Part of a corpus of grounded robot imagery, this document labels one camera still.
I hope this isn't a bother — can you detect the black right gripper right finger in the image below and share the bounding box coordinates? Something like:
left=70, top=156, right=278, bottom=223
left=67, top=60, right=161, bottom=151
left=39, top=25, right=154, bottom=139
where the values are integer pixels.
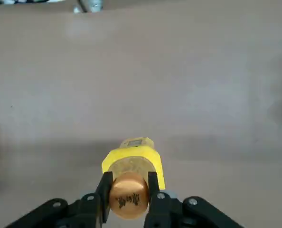
left=143, top=171, right=245, bottom=228

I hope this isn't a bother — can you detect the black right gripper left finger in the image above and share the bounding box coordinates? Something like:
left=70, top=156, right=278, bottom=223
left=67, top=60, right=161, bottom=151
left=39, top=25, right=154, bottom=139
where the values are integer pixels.
left=4, top=171, right=113, bottom=228

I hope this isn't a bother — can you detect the yellow drink bottle orange cap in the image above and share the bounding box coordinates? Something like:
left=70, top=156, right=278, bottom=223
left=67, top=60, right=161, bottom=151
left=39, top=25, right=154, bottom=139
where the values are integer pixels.
left=101, top=136, right=167, bottom=220

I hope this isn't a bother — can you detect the metal table bracket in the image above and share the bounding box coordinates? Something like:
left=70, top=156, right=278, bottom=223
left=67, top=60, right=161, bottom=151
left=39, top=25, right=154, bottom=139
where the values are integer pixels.
left=73, top=0, right=103, bottom=14

